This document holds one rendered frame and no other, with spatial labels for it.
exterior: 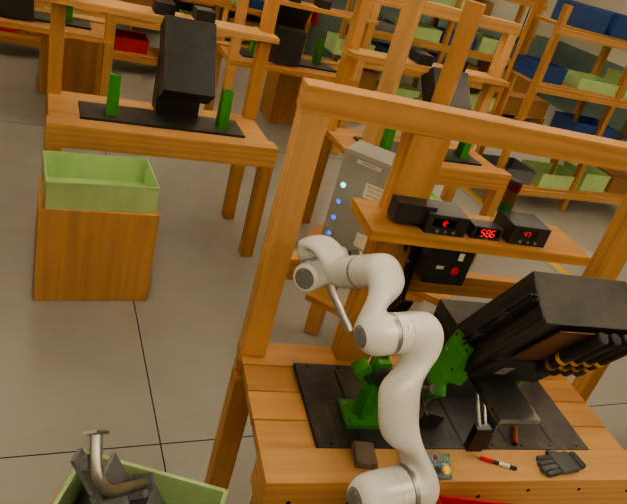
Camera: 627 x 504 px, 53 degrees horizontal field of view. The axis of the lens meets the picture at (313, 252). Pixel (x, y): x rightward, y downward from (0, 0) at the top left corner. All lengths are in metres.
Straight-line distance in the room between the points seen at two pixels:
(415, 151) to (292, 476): 1.11
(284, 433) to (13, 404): 1.65
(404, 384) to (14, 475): 2.05
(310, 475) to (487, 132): 1.26
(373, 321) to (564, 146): 1.21
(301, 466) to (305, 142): 1.02
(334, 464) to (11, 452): 1.63
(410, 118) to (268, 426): 1.12
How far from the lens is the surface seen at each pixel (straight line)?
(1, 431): 3.32
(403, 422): 1.53
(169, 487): 1.92
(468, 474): 2.32
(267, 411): 2.25
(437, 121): 2.14
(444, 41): 9.98
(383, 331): 1.44
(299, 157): 2.04
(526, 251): 2.40
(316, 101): 1.98
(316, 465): 2.10
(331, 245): 1.77
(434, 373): 2.31
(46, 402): 3.44
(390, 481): 1.58
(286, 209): 2.11
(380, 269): 1.52
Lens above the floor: 2.40
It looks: 28 degrees down
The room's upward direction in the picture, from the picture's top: 16 degrees clockwise
